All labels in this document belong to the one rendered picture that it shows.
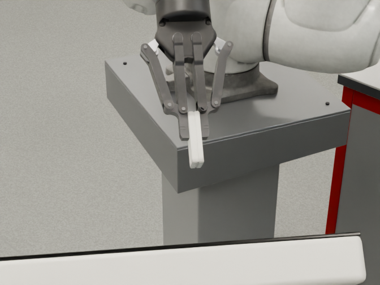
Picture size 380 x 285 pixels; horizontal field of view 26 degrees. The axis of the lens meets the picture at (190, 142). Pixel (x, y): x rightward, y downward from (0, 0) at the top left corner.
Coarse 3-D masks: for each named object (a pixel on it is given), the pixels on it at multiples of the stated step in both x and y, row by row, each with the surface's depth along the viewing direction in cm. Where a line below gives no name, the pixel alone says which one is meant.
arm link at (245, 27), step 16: (224, 0) 155; (240, 0) 154; (256, 0) 154; (224, 16) 156; (240, 16) 155; (256, 16) 155; (224, 32) 158; (240, 32) 156; (256, 32) 156; (240, 48) 158; (256, 48) 158; (208, 64) 163; (240, 64) 163; (256, 64) 167
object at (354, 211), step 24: (360, 72) 194; (360, 96) 194; (360, 120) 197; (360, 144) 201; (336, 168) 209; (360, 168) 204; (336, 192) 213; (360, 192) 208; (336, 216) 217; (360, 216) 211
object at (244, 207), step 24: (168, 192) 191; (192, 192) 176; (216, 192) 175; (240, 192) 178; (264, 192) 181; (168, 216) 195; (192, 216) 179; (216, 216) 179; (240, 216) 182; (264, 216) 186; (168, 240) 200; (192, 240) 183; (216, 240) 183
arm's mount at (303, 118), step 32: (128, 64) 178; (128, 96) 170; (256, 96) 168; (288, 96) 168; (320, 96) 169; (160, 128) 156; (224, 128) 156; (256, 128) 157; (288, 128) 160; (320, 128) 164; (160, 160) 161; (224, 160) 157; (256, 160) 161; (288, 160) 165
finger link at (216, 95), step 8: (224, 48) 111; (224, 56) 111; (216, 64) 112; (224, 64) 111; (216, 72) 110; (224, 72) 110; (216, 80) 110; (216, 88) 109; (216, 96) 109; (216, 104) 109
